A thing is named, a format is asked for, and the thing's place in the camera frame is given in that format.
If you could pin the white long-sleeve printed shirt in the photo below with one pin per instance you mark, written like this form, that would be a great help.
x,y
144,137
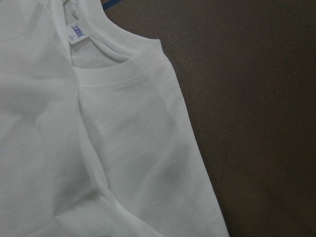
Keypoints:
x,y
95,137

